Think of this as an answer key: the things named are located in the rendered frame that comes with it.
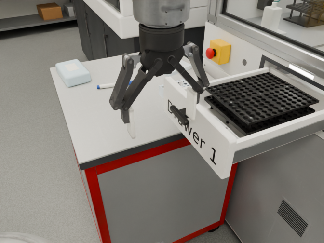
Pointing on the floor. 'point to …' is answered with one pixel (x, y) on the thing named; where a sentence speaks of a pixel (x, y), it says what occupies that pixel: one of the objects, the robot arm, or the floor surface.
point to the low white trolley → (140, 163)
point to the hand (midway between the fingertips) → (162, 121)
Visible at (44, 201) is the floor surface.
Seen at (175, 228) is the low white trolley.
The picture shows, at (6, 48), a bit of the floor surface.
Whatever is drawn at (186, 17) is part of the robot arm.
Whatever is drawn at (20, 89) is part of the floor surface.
